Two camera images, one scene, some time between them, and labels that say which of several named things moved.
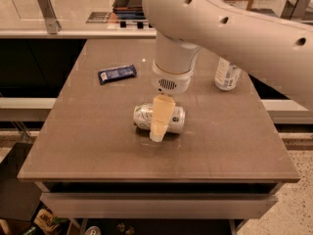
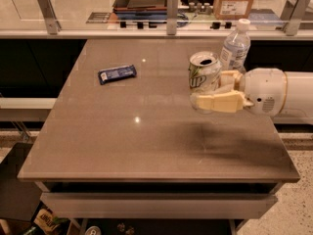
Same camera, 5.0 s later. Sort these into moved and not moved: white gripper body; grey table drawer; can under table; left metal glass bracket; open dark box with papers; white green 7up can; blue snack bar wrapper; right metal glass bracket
Moved: white green 7up can; white gripper body
Not moved: grey table drawer; can under table; right metal glass bracket; left metal glass bracket; open dark box with papers; blue snack bar wrapper
